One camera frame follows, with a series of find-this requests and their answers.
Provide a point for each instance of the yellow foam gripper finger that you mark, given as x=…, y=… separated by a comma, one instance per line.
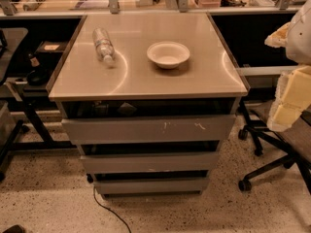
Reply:
x=278, y=39
x=292, y=97

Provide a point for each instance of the grey top drawer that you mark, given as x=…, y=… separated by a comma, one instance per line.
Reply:
x=155, y=129

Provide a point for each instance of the grey drawer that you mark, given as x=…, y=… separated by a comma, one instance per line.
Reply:
x=155, y=129
x=146, y=163
x=140, y=186

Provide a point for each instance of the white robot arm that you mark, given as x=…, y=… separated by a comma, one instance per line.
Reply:
x=298, y=47

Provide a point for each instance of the grey middle drawer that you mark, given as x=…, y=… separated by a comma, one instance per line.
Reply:
x=146, y=163

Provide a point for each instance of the grey drawer cabinet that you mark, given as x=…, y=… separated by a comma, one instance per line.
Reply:
x=208, y=84

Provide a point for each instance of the grey bottom drawer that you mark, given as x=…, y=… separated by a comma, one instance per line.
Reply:
x=140, y=186

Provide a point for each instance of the black office chair base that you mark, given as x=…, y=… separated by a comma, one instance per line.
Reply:
x=294, y=142

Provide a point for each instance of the white bowl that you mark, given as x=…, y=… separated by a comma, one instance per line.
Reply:
x=168, y=55

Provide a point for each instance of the square white packet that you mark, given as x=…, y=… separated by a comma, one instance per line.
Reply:
x=126, y=109

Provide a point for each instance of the clear plastic water bottle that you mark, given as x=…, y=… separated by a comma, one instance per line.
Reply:
x=103, y=45

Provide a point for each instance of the black round object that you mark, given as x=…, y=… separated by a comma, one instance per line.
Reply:
x=38, y=77

